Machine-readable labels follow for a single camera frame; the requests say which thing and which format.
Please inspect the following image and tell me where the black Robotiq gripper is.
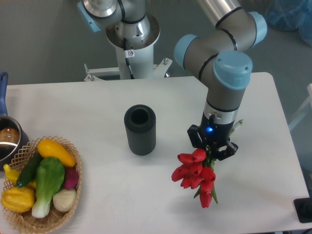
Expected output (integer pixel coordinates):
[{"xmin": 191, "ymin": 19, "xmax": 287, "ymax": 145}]
[{"xmin": 187, "ymin": 114, "xmax": 238, "ymax": 161}]

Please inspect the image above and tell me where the red tulip bouquet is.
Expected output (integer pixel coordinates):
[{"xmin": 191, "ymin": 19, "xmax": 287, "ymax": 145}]
[{"xmin": 171, "ymin": 143, "xmax": 220, "ymax": 208}]

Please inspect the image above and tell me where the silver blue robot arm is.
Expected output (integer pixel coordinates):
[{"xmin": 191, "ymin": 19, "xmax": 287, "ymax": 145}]
[{"xmin": 77, "ymin": 0, "xmax": 267, "ymax": 160}]

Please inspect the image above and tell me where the dark ribbed cylindrical vase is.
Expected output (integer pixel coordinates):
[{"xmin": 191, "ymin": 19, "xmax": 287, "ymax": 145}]
[{"xmin": 124, "ymin": 104, "xmax": 156, "ymax": 156}]

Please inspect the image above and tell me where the black device at edge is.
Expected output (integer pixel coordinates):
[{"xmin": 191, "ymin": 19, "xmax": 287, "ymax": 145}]
[{"xmin": 293, "ymin": 197, "xmax": 312, "ymax": 223}]

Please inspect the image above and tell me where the purple radish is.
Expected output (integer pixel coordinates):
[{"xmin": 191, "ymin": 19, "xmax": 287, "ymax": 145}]
[{"xmin": 63, "ymin": 168, "xmax": 79, "ymax": 189}]

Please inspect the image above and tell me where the blue plastic bag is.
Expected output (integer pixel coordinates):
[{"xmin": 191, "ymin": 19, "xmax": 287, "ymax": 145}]
[{"xmin": 265, "ymin": 0, "xmax": 312, "ymax": 46}]

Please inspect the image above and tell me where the white garlic bulb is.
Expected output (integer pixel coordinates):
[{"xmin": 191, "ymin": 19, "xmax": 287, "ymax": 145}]
[{"xmin": 53, "ymin": 189, "xmax": 76, "ymax": 212}]

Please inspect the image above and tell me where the yellow squash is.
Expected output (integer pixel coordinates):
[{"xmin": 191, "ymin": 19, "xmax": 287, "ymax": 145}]
[{"xmin": 37, "ymin": 139, "xmax": 76, "ymax": 168}]

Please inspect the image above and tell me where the green bok choy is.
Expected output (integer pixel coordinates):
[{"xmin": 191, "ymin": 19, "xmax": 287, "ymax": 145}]
[{"xmin": 32, "ymin": 157, "xmax": 65, "ymax": 218}]

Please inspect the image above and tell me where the dark green cucumber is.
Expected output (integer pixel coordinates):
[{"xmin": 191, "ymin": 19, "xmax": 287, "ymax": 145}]
[{"xmin": 16, "ymin": 151, "xmax": 43, "ymax": 188}]

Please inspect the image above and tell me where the small yellow gourd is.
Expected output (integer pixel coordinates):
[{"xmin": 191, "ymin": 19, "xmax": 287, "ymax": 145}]
[{"xmin": 3, "ymin": 164, "xmax": 36, "ymax": 190}]

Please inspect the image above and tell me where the woven wicker basket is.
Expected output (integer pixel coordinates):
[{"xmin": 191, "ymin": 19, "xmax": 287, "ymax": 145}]
[{"xmin": 0, "ymin": 136, "xmax": 82, "ymax": 234}]

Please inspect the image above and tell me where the yellow bell pepper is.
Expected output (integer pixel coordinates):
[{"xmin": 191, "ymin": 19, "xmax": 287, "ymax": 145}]
[{"xmin": 1, "ymin": 187, "xmax": 35, "ymax": 213}]

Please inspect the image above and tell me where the white frame at right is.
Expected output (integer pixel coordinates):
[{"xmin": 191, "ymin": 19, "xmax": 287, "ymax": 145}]
[{"xmin": 288, "ymin": 83, "xmax": 312, "ymax": 131}]

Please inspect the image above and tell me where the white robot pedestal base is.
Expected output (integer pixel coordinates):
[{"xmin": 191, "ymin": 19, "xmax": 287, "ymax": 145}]
[{"xmin": 84, "ymin": 13, "xmax": 173, "ymax": 81}]

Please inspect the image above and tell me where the blue handled saucepan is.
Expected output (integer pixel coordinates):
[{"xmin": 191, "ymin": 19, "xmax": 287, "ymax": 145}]
[{"xmin": 0, "ymin": 72, "xmax": 29, "ymax": 171}]

